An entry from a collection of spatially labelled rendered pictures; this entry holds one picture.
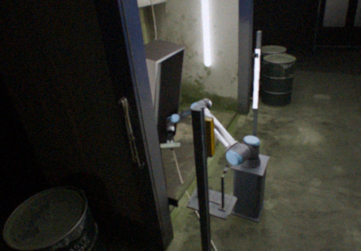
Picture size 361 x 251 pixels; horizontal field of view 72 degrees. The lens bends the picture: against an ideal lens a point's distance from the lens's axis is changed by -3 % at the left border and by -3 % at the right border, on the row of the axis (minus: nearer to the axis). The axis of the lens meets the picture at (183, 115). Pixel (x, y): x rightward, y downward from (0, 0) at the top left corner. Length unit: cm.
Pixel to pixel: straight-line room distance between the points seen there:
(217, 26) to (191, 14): 49
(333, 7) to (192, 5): 529
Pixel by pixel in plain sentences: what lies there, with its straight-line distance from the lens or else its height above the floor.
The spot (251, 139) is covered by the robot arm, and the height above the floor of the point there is 91.
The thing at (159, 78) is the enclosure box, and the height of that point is 123.
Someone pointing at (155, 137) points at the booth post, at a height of 122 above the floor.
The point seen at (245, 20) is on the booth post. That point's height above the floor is 165.
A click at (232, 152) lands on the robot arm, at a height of 90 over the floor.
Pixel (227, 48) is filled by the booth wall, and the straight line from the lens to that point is 442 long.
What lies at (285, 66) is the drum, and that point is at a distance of 483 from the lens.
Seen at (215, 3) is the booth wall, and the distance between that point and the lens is 438.
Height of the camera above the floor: 226
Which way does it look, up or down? 28 degrees down
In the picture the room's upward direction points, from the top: 5 degrees counter-clockwise
